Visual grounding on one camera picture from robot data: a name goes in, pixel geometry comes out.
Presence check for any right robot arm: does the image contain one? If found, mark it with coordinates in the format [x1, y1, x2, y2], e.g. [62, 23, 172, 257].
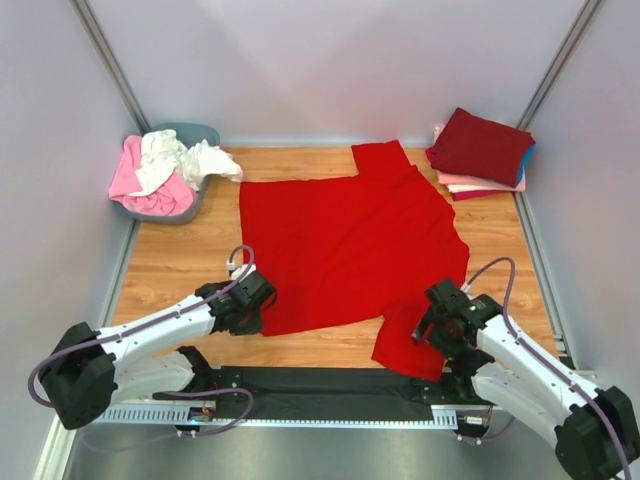
[412, 280, 639, 479]

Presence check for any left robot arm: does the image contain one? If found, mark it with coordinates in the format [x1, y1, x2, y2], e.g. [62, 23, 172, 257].
[27, 266, 277, 430]

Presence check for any magenta folded t-shirt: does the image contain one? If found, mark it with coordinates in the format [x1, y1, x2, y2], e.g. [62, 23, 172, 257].
[451, 190, 511, 201]

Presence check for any white folded t-shirt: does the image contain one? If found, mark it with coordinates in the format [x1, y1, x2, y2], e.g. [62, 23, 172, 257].
[447, 184, 484, 194]

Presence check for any pink crumpled t-shirt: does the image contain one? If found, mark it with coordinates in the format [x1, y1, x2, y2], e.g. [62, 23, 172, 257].
[108, 135, 197, 217]

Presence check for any light pink folded t-shirt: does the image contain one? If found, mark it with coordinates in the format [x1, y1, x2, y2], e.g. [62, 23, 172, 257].
[436, 171, 526, 192]

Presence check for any dark red folded t-shirt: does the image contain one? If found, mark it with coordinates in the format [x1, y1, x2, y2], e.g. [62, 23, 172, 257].
[426, 107, 536, 187]

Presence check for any white crumpled t-shirt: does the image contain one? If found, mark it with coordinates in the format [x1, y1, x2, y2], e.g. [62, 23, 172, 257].
[133, 129, 243, 197]

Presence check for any blue folded t-shirt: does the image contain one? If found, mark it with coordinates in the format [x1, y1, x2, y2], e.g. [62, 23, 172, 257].
[516, 144, 536, 191]

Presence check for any grey laundry basket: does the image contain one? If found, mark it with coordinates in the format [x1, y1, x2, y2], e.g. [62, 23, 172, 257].
[108, 122, 243, 225]

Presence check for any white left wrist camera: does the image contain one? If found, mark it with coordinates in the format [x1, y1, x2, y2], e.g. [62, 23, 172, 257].
[226, 260, 256, 281]

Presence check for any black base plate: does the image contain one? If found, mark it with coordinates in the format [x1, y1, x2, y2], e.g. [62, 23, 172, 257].
[152, 365, 512, 422]

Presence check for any perforated cable duct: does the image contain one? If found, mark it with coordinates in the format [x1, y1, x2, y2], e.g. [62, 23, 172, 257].
[94, 402, 458, 431]

